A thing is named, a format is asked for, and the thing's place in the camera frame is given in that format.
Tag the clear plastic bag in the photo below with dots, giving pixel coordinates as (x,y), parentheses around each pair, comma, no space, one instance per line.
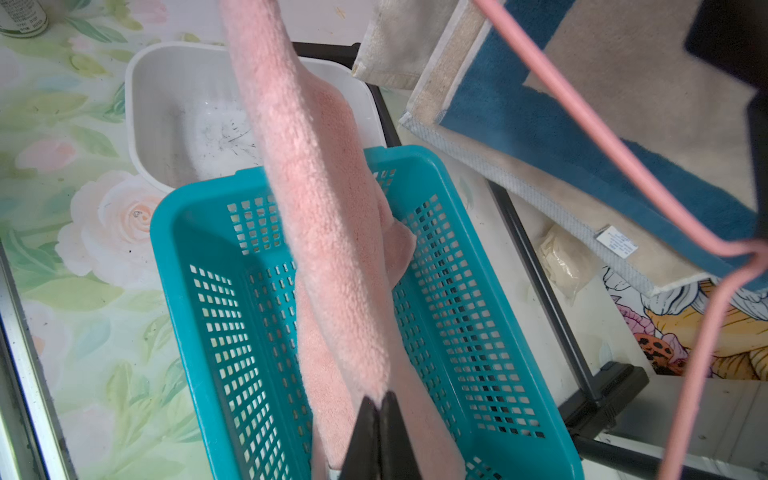
(568,264)

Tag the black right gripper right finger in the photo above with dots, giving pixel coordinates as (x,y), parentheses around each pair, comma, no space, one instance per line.
(396,459)

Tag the black clothes rack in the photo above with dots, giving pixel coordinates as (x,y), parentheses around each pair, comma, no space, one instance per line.
(600,397)

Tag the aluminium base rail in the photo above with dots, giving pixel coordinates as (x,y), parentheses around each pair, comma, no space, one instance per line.
(32,441)

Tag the yellow striped towel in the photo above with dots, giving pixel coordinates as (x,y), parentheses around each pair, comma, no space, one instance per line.
(399,40)

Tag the green capped white bottle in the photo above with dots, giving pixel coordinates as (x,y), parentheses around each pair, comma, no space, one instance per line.
(22,18)

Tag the teal plastic basket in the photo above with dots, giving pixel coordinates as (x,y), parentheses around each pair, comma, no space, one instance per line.
(229,279)

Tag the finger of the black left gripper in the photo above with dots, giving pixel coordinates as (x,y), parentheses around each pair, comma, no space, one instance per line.
(732,37)

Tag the white plastic tray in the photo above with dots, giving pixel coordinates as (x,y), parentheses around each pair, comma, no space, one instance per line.
(186,122)

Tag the blue and beige towel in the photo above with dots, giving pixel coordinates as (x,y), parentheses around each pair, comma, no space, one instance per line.
(683,119)

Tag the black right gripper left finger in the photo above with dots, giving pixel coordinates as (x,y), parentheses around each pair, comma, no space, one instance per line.
(362,460)

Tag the pink towel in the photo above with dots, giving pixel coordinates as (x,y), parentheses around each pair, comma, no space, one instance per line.
(349,250)

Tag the floral table mat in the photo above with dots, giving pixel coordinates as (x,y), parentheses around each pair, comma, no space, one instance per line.
(75,219)

